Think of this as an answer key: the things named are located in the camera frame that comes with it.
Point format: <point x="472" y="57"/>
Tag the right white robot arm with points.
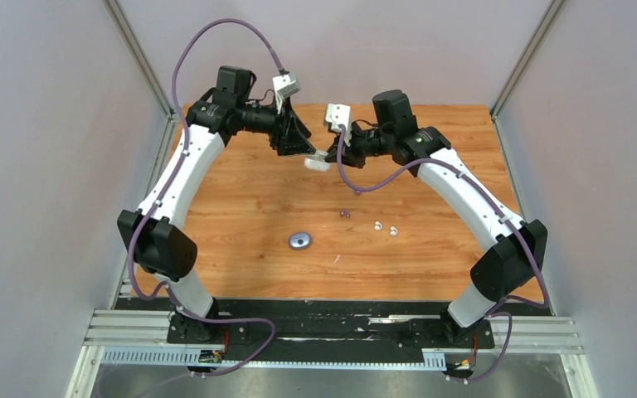
<point x="514" y="249"/>

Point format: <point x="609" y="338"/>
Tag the purple earbud charging case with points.
<point x="300" y="241"/>

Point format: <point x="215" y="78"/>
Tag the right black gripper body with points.
<point x="363" y="144"/>

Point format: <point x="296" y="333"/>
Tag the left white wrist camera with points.
<point x="284" y="86"/>

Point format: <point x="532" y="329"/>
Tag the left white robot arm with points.
<point x="153" y="233"/>

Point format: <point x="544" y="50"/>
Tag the aluminium frame rail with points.
<point x="140" y="338"/>

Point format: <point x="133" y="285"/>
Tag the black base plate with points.
<point x="331" y="330"/>

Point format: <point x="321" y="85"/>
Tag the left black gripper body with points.
<point x="277" y="136"/>

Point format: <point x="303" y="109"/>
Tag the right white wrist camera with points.
<point x="337" y="116"/>

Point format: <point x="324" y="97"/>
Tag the white earbud charging case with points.
<point x="317" y="161"/>

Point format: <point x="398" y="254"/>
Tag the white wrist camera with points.
<point x="337" y="116"/>
<point x="284" y="86"/>

